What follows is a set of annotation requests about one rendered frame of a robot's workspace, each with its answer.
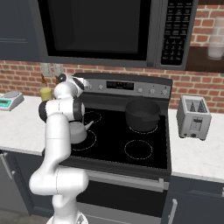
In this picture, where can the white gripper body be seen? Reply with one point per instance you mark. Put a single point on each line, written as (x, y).
(85, 85)

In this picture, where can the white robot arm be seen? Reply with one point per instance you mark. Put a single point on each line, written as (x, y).
(57, 151)

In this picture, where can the silver stove knob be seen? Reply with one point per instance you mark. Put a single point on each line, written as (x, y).
(152, 91)
(89, 87)
(164, 92)
(100, 87)
(140, 90)

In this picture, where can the grey kettle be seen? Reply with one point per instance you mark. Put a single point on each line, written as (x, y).
(78, 132)

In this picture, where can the black and steel stove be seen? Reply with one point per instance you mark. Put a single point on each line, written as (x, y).
(122, 140)

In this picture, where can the yellow jar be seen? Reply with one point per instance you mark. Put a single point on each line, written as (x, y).
(46, 94)

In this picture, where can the black microwave door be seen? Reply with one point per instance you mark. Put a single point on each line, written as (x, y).
(96, 27)

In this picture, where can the dark grey pot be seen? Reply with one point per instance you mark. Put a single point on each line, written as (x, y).
(142, 115)

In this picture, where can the steel microwave oven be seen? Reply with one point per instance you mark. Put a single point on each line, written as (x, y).
(116, 29)

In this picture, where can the grey kitchen scale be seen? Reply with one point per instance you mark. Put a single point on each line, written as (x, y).
(10, 100)

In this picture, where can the silver toaster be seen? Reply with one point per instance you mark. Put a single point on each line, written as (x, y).
(194, 118)

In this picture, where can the dark wooden shelf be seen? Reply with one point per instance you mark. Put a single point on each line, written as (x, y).
(201, 59)

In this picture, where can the dark blue cupboard door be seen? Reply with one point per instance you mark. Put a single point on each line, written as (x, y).
(20, 186)
(198, 210)

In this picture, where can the oven door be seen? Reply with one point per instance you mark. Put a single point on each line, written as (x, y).
(122, 201)

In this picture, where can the dark blue drawer front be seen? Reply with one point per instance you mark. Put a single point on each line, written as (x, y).
(198, 186)

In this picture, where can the dark blue wall cupboard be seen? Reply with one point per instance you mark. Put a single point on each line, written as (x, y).
(16, 29)

